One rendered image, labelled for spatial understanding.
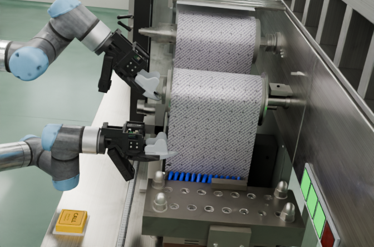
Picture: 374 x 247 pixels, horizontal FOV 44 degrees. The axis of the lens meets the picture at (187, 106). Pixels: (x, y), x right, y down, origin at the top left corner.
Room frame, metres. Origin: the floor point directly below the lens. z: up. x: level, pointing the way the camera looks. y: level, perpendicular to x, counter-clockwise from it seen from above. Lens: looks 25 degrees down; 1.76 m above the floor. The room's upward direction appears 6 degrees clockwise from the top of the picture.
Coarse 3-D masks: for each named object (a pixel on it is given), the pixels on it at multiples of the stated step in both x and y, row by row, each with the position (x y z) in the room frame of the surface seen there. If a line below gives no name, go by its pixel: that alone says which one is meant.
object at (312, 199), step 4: (312, 188) 0.81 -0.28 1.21; (312, 192) 0.81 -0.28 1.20; (308, 196) 0.82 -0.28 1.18; (312, 196) 0.80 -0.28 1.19; (316, 196) 0.78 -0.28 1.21; (308, 200) 0.82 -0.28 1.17; (312, 200) 0.80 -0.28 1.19; (316, 200) 0.78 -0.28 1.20; (308, 204) 0.81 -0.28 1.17; (312, 204) 0.79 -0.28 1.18; (312, 208) 0.79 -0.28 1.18; (312, 212) 0.78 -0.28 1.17; (312, 216) 0.78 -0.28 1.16
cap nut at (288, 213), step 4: (288, 204) 0.93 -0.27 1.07; (292, 204) 0.93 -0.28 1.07; (284, 208) 0.93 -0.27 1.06; (288, 208) 0.92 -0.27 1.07; (292, 208) 0.92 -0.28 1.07; (284, 212) 0.93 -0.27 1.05; (288, 212) 0.92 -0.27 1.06; (292, 212) 0.92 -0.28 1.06; (280, 216) 0.93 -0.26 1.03; (284, 216) 0.92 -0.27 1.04; (288, 216) 0.92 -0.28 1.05; (292, 216) 0.92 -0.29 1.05; (284, 220) 0.92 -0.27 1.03; (288, 220) 0.92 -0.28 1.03; (292, 220) 0.92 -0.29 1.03
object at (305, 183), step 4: (304, 172) 0.88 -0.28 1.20; (304, 176) 0.88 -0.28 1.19; (304, 180) 0.87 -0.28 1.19; (308, 180) 0.85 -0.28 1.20; (304, 184) 0.86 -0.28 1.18; (308, 184) 0.84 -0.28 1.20; (304, 188) 0.86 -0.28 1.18; (308, 188) 0.84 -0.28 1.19; (304, 192) 0.85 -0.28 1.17; (304, 196) 0.85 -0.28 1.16
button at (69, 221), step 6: (66, 210) 1.01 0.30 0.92; (72, 210) 1.01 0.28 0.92; (78, 210) 1.01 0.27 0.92; (84, 210) 1.01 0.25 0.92; (60, 216) 0.98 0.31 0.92; (66, 216) 0.98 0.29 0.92; (72, 216) 0.98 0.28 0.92; (78, 216) 0.99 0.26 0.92; (84, 216) 0.99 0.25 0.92; (60, 222) 0.96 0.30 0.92; (66, 222) 0.96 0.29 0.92; (72, 222) 0.96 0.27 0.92; (78, 222) 0.96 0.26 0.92; (84, 222) 0.97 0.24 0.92; (60, 228) 0.94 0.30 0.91; (66, 228) 0.94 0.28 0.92; (72, 228) 0.94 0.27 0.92; (78, 228) 0.95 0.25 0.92
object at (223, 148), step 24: (192, 120) 1.09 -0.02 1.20; (216, 120) 1.09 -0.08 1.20; (168, 144) 1.09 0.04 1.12; (192, 144) 1.09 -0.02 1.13; (216, 144) 1.09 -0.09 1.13; (240, 144) 1.09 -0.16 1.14; (168, 168) 1.09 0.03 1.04; (192, 168) 1.09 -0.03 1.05; (216, 168) 1.09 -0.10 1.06; (240, 168) 1.09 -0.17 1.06
